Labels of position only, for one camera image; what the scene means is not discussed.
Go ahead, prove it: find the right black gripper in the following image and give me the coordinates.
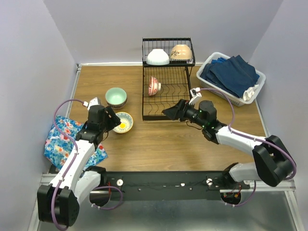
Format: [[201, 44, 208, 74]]
[[162, 98, 206, 128]]

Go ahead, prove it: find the yellow dotted teal bowl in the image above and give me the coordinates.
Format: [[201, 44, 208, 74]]
[[113, 112, 134, 134]]

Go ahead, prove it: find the mint green bowl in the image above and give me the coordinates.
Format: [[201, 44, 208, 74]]
[[105, 88, 127, 100]]

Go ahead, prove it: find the red white patterned bowl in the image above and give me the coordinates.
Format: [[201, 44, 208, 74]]
[[148, 76, 161, 96]]

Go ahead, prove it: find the black wire dish rack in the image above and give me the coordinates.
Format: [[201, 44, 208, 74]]
[[142, 38, 195, 121]]

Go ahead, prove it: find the white ribbed bowl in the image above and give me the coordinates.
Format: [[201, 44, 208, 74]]
[[146, 49, 169, 65]]

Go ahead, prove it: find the beige floral bowl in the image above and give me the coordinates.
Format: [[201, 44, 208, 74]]
[[170, 44, 193, 60]]

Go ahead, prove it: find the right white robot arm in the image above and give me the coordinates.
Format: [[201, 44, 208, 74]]
[[162, 99, 296, 189]]

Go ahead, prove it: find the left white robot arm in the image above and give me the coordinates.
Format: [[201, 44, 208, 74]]
[[37, 104, 123, 231]]

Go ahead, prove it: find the white plastic basket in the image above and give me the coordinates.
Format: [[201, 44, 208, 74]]
[[196, 52, 266, 107]]

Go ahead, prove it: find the blue floral cloth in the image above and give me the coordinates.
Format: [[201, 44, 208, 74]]
[[44, 115, 108, 170]]

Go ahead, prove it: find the dark blue folded cloth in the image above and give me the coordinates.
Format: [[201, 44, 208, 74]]
[[200, 55, 259, 101]]

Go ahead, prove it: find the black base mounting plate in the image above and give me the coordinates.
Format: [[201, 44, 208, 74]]
[[90, 171, 250, 206]]

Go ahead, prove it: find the white crumpled cloth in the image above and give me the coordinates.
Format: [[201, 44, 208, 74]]
[[242, 84, 259, 102]]

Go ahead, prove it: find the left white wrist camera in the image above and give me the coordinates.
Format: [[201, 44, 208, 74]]
[[87, 97, 101, 110]]

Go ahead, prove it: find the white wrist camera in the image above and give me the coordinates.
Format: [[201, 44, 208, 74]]
[[87, 97, 101, 110], [189, 88, 202, 105]]

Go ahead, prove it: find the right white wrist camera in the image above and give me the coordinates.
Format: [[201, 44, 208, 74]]
[[189, 88, 202, 105]]

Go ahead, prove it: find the aluminium frame rail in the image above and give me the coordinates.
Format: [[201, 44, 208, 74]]
[[26, 64, 299, 231]]

